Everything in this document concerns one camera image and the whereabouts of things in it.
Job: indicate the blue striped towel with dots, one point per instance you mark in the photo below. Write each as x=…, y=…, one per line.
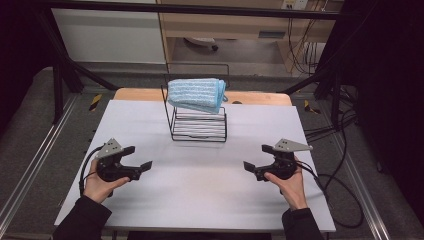
x=195, y=93

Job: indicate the white cabinet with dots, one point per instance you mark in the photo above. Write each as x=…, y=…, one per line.
x=110, y=36

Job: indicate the person's left hand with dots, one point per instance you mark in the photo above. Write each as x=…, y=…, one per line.
x=96, y=188

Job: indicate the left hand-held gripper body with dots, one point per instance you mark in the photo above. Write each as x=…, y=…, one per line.
x=113, y=171

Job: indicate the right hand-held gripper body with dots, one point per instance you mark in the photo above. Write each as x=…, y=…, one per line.
x=283, y=168

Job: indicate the black metal frame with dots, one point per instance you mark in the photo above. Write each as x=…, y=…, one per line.
x=200, y=9

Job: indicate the white foam board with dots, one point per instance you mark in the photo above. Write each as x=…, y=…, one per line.
x=200, y=186

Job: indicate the white power strip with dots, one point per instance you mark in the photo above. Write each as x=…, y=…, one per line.
x=295, y=4

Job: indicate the yellow black hazard tape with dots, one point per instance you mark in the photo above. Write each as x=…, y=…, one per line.
x=310, y=107
x=95, y=102

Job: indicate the wooden table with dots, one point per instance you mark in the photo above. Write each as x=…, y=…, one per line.
x=263, y=98

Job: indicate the white device with black wheel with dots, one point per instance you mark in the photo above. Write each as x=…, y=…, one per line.
x=201, y=41

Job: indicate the aluminium floor rail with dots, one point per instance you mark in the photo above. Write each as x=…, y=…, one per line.
x=361, y=190
x=36, y=153

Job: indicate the person's right hand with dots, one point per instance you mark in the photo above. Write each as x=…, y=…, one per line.
x=295, y=191

